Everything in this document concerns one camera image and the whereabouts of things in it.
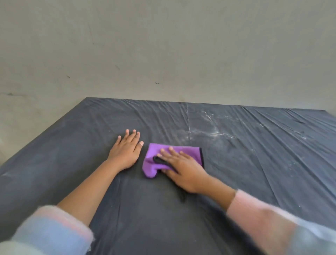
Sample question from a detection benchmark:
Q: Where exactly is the purple cloth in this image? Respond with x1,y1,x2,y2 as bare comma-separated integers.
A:
142,143,205,203

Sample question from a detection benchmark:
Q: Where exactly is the person's left forearm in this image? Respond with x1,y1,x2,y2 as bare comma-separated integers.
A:
0,159,124,255

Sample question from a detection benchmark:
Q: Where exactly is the person's right forearm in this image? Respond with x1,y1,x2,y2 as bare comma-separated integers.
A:
201,177,336,255

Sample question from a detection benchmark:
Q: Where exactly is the person's left hand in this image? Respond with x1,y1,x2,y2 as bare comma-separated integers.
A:
106,129,144,172

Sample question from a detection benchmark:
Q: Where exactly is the person's right hand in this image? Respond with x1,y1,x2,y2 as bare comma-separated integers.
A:
153,146,213,195

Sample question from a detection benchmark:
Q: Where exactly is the dark grey covered table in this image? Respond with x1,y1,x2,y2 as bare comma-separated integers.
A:
0,97,336,255

